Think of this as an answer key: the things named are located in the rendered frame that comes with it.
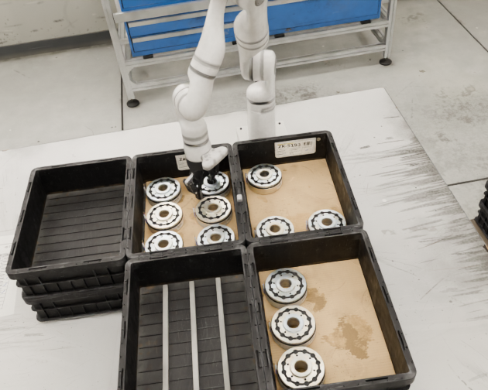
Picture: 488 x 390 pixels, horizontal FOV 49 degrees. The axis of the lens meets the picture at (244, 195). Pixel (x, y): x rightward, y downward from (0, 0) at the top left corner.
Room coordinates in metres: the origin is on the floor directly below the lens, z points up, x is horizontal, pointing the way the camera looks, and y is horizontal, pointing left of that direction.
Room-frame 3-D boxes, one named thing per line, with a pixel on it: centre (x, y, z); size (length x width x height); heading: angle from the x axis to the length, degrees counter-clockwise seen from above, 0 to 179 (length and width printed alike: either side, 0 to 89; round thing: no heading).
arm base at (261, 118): (1.44, -0.09, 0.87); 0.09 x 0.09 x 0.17; 89
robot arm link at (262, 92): (1.44, -0.09, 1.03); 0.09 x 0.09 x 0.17; 81
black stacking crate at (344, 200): (1.07, -0.14, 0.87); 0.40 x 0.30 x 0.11; 2
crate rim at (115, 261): (1.05, 0.46, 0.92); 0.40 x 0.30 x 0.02; 2
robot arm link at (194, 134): (1.16, 0.12, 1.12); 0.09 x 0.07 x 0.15; 22
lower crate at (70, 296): (1.05, 0.46, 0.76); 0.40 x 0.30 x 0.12; 2
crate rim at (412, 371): (0.67, -0.15, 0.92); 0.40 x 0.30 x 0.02; 2
